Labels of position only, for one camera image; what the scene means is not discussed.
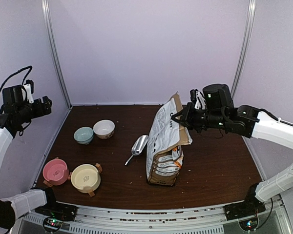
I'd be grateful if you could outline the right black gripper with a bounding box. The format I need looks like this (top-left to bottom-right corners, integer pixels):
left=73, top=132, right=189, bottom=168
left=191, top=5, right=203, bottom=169
left=172, top=101, right=227, bottom=133

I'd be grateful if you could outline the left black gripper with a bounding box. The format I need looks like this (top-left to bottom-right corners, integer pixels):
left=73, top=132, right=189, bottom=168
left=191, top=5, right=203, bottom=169
left=17, top=95, right=52, bottom=122

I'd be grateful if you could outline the dog food bag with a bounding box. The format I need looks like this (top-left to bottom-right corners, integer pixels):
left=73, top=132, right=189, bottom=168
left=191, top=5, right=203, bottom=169
left=146, top=93, right=192, bottom=186

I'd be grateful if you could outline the metal scoop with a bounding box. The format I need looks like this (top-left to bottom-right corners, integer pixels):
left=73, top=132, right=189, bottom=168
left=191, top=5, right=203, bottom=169
left=125, top=135, right=148, bottom=166

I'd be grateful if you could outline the pink pet bowl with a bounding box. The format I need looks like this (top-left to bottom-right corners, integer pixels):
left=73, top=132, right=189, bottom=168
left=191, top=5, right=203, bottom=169
left=42, top=158, right=71, bottom=187

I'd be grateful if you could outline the cream pet bowl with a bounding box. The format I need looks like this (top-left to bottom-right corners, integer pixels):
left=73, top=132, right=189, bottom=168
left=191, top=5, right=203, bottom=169
left=70, top=163, right=103, bottom=197

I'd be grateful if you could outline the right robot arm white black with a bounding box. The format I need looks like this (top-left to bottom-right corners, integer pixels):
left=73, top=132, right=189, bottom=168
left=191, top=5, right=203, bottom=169
left=171, top=84, right=293, bottom=215

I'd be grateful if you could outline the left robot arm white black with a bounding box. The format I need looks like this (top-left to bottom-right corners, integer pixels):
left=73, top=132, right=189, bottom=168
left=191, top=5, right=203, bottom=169
left=0, top=80, right=61, bottom=234

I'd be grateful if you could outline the teal ceramic bowl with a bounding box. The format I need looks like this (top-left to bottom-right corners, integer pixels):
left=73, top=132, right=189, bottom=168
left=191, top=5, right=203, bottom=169
left=73, top=127, right=94, bottom=145

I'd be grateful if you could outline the white ceramic bowl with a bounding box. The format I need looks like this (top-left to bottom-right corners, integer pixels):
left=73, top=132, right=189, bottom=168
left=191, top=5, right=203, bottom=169
left=93, top=119, right=115, bottom=139

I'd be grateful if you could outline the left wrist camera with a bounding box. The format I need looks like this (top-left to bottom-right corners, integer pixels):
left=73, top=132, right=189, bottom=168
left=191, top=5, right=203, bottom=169
left=22, top=79, right=34, bottom=104

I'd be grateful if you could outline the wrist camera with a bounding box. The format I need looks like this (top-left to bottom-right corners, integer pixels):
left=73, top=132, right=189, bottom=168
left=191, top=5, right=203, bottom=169
left=22, top=79, right=34, bottom=104
left=190, top=89, right=207, bottom=110

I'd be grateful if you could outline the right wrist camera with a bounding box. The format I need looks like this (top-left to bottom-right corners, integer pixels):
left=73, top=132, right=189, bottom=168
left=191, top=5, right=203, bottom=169
left=190, top=89, right=207, bottom=110

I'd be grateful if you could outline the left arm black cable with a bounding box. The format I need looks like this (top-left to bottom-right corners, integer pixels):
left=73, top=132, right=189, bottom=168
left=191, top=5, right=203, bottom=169
left=0, top=65, right=33, bottom=122

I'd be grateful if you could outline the left aluminium frame post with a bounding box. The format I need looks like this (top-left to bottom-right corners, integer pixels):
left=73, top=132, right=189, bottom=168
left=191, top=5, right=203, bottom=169
left=41, top=0, right=72, bottom=109

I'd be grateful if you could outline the aluminium frame post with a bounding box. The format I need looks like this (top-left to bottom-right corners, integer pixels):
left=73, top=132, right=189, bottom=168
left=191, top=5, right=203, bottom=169
left=230, top=0, right=256, bottom=99
left=41, top=0, right=72, bottom=109

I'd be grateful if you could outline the front aluminium rail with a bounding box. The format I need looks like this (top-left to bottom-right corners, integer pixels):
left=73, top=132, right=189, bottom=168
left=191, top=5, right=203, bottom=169
left=14, top=195, right=291, bottom=234

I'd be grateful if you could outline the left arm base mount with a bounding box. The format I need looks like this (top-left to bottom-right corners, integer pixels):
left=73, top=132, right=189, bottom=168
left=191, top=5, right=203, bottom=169
left=35, top=202, right=78, bottom=221

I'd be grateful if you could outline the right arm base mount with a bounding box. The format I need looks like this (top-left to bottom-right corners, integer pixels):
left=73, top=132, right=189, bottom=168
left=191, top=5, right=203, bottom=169
left=224, top=201, right=266, bottom=221

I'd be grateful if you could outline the right aluminium frame post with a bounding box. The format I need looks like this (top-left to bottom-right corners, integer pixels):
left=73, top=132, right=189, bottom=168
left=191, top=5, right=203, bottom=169
left=230, top=0, right=256, bottom=99

